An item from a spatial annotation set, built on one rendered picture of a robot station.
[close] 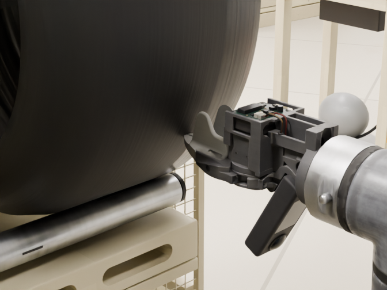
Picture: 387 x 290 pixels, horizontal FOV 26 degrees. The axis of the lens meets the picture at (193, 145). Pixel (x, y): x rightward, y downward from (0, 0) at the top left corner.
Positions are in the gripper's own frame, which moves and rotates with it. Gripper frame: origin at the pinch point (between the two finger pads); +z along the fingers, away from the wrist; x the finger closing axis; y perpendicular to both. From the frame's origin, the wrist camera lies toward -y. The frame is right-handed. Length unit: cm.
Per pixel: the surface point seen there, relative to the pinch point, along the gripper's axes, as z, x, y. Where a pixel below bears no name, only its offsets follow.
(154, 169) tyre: 5.6, 1.5, -4.5
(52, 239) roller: 10.4, 14.0, -11.7
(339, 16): 130, -200, -34
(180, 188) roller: 10.5, -7.3, -11.3
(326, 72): 153, -224, -66
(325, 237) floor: 95, -154, -102
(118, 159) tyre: 1.5, 10.3, 0.5
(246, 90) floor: 238, -264, -102
